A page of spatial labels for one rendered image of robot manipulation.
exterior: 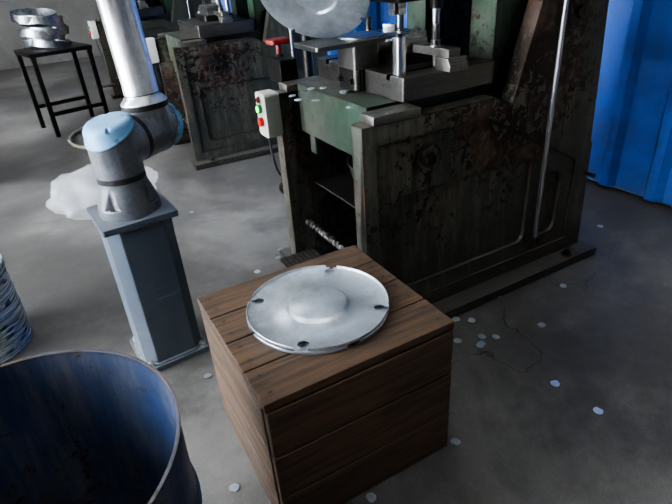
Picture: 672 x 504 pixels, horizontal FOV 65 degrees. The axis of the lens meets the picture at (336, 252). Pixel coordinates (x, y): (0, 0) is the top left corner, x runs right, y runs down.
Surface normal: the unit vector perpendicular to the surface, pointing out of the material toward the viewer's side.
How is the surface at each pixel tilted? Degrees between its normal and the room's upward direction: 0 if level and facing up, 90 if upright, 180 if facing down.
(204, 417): 0
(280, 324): 0
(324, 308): 0
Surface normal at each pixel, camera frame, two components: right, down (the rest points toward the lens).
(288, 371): -0.07, -0.87
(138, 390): -0.40, 0.44
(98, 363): -0.12, 0.47
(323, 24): -0.19, 0.91
